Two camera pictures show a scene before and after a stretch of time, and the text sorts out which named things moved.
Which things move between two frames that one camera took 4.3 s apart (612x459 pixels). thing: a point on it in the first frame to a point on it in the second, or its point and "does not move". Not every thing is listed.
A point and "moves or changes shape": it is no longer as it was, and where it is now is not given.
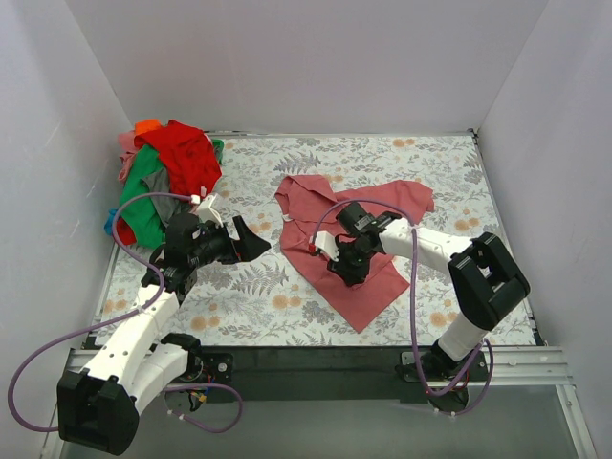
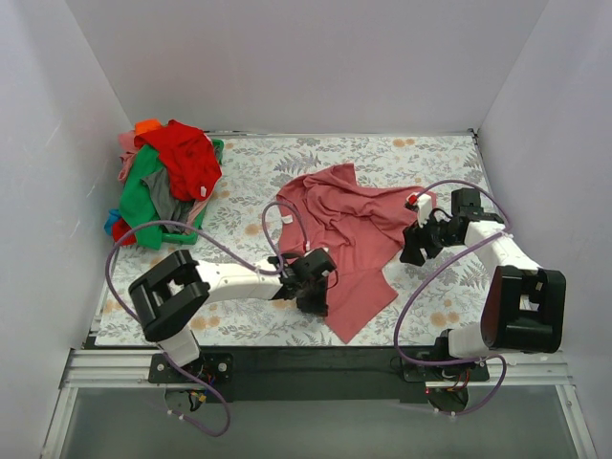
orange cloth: [145, 124] does not move
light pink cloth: [127, 150] does not move
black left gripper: [237, 242] to [310, 296]
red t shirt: [189, 161] does not move
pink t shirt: [308, 205] moves or changes shape
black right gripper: [348, 267] to [423, 239]
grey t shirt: [158, 182] does not move
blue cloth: [109, 220] does not move
